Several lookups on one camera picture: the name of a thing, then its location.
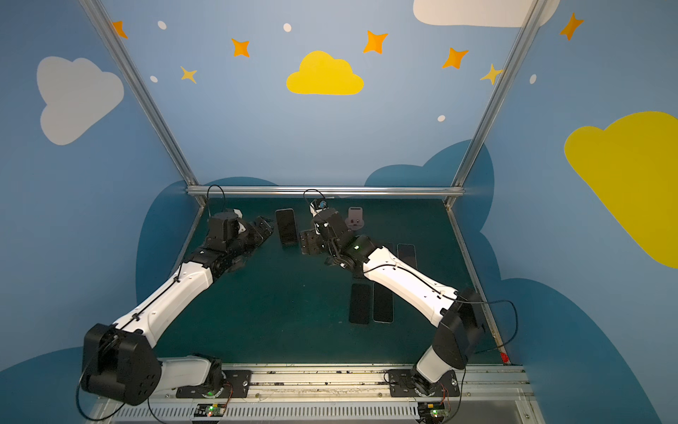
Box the aluminium mounting rail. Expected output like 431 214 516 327
85 364 545 423

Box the light blue phone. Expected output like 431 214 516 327
373 282 394 323

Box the dark phone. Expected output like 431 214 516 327
349 283 372 325

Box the white-edged phone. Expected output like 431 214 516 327
397 244 418 270

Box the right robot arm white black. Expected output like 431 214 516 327
301 200 488 397

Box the left aluminium frame post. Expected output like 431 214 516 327
79 0 199 187

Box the controller board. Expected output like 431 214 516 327
194 403 227 419
416 403 448 424

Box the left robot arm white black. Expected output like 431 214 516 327
79 208 274 406

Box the aluminium frame post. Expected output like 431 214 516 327
79 0 199 187
444 0 549 212

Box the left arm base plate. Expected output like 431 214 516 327
176 369 252 399

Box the right aluminium frame post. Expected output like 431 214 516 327
444 0 549 212

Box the horizontal aluminium frame bar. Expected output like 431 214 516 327
186 185 464 198

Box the grey round stand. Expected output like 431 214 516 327
345 207 365 231

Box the right controller board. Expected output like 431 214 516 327
416 403 448 424

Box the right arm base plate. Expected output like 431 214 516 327
384 369 461 398

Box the pink-edged phone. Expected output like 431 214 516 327
275 208 298 247

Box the left controller board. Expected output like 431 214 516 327
194 403 227 419

